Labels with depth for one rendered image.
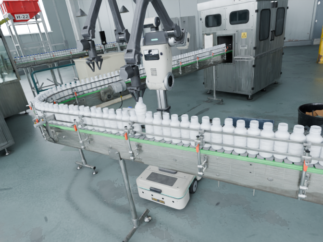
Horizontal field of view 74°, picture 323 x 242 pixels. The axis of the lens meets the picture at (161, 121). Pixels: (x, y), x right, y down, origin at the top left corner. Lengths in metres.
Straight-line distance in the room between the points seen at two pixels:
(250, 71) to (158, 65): 3.15
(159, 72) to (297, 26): 11.50
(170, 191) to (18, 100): 5.12
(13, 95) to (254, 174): 5.92
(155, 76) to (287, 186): 1.25
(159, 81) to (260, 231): 1.49
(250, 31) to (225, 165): 3.72
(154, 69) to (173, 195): 1.14
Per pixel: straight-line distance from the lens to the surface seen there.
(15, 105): 6.43
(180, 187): 2.06
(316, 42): 13.06
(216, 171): 1.21
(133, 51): 1.22
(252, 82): 4.80
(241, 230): 2.11
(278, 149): 1.11
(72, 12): 12.01
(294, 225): 2.25
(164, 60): 1.80
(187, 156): 1.23
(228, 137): 1.12
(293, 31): 13.01
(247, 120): 1.67
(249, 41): 4.67
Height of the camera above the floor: 1.61
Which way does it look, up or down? 23 degrees down
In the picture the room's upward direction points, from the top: 8 degrees counter-clockwise
